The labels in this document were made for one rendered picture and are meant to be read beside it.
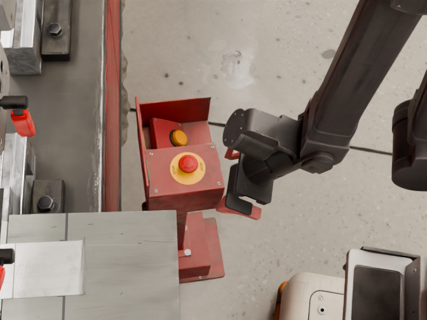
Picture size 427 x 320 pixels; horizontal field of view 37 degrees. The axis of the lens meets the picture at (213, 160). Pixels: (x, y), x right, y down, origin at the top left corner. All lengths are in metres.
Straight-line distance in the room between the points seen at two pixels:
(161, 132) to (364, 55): 0.77
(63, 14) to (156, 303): 0.64
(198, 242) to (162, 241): 0.93
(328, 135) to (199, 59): 1.59
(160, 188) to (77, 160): 0.18
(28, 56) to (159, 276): 0.51
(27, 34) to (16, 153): 0.24
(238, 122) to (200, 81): 1.45
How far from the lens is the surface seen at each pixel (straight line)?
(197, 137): 1.41
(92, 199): 1.18
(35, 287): 1.01
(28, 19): 1.27
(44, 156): 1.22
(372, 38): 0.65
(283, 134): 0.87
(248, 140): 0.86
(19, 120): 0.88
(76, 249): 1.02
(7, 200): 1.06
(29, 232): 1.04
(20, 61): 1.28
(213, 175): 1.30
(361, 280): 1.00
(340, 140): 0.81
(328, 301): 1.78
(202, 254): 1.93
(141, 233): 1.02
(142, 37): 2.41
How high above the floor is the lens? 1.97
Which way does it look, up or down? 65 degrees down
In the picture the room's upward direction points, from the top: 11 degrees clockwise
